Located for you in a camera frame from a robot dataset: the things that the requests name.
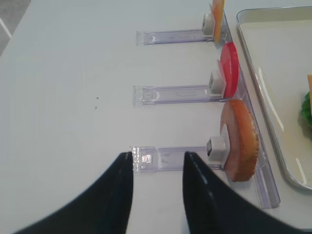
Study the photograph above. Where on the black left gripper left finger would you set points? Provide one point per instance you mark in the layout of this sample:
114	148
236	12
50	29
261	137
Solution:
104	208

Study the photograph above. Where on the clear acrylic left food rack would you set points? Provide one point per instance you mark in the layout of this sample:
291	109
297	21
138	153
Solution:
217	148

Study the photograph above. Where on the white metal tray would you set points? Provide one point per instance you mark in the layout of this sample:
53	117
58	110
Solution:
277	43

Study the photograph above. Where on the red tomato slice on rack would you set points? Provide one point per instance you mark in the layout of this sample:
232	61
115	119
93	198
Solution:
229	67

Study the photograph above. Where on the green lettuce in burger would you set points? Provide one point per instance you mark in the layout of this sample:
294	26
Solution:
306	110

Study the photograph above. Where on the yellow cheese slice on rack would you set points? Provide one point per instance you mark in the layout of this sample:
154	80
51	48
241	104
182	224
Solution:
217	10

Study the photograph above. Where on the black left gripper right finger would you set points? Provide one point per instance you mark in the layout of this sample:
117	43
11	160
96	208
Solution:
212	207

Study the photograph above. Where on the bun bottom slice on rack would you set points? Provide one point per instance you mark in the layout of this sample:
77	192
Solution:
244	141

